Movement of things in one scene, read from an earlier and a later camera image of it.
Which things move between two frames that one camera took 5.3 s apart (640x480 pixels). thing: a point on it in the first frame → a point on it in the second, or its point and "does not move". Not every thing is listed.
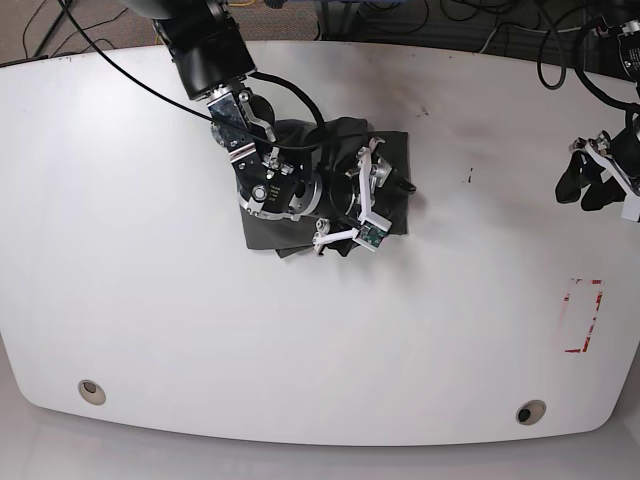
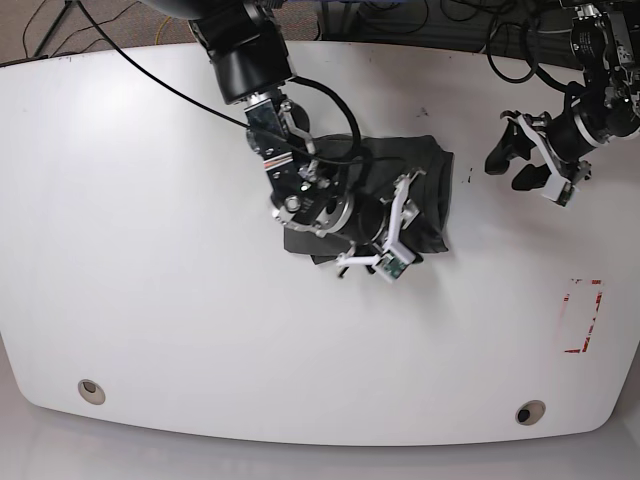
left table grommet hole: [92, 391] does not move
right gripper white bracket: [582, 171] → [519, 138]
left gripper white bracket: [371, 230] → [392, 247]
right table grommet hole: [531, 412] does not move
